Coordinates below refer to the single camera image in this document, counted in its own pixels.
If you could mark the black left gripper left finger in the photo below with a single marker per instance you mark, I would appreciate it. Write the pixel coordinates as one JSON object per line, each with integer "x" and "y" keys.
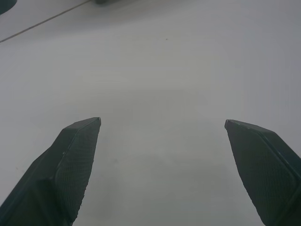
{"x": 54, "y": 179}

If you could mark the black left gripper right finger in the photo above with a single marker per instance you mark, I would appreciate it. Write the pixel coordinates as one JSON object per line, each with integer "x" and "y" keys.
{"x": 265, "y": 174}

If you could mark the dark round object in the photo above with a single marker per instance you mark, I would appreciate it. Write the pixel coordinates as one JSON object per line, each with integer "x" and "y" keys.
{"x": 5, "y": 4}

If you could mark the dark object at table edge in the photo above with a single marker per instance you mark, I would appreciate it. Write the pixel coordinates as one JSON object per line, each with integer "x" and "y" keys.
{"x": 105, "y": 1}

